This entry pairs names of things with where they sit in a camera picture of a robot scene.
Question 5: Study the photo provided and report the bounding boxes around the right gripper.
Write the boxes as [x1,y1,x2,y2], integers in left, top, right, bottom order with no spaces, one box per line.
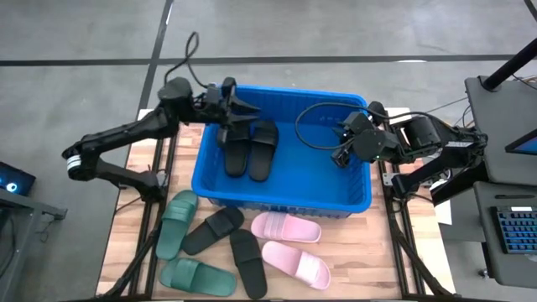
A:
[330,102,388,169]

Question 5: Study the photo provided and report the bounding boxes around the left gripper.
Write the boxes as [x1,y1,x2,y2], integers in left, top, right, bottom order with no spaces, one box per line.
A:
[202,76,262,148]

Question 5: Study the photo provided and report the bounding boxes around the black rubber slide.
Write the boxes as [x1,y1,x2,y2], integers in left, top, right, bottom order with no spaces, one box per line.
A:
[224,121,253,177]
[180,206,246,256]
[228,228,270,299]
[248,120,280,182]

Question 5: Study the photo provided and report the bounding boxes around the pink rubber slide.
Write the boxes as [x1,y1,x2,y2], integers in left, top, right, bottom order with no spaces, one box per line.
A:
[250,211,322,246]
[261,239,332,290]

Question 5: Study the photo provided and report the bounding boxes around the green rubber slide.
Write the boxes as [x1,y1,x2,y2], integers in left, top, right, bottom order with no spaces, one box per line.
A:
[159,258,238,298]
[155,189,201,261]

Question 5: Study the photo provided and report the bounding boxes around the blue plastic bin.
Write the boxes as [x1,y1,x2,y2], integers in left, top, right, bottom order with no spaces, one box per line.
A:
[190,83,373,218]

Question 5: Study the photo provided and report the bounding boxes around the white paper sheet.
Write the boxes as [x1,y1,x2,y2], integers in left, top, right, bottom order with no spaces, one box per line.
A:
[434,200,453,227]

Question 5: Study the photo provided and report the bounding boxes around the black slanted panel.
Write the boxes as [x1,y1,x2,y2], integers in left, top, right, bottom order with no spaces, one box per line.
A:
[430,167,490,207]

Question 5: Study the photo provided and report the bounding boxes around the grey desk panel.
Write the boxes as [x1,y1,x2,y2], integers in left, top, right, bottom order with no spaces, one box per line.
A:
[464,75,537,186]

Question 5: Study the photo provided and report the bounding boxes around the black computer monitor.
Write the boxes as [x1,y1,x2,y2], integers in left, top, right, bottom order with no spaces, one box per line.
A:
[504,128,537,157]

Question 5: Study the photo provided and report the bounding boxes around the backlit computer keyboard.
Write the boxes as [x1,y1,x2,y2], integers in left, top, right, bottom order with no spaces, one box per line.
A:
[490,205,537,255]

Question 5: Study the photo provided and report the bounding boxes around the black round pole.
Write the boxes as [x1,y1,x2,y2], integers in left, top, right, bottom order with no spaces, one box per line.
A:
[481,36,537,91]

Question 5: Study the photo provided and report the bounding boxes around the grey desk with keyboard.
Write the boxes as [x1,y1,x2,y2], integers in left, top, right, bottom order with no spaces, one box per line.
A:
[472,180,537,289]

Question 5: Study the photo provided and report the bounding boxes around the black computer blue lights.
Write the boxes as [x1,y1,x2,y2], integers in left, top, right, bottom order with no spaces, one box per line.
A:
[0,161,38,197]

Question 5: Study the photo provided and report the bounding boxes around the grey metal stand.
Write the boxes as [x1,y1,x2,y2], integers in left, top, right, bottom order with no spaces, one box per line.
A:
[0,188,68,302]

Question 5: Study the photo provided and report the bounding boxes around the grey metal bracket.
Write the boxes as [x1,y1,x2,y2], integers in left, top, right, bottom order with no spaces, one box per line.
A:
[382,171,404,187]

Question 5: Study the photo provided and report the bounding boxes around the black aluminium frame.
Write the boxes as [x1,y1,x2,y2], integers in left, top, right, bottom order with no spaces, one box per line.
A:
[98,109,211,299]
[368,109,458,299]

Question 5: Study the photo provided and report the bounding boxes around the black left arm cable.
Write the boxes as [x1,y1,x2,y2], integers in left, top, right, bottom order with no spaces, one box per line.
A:
[164,31,211,91]

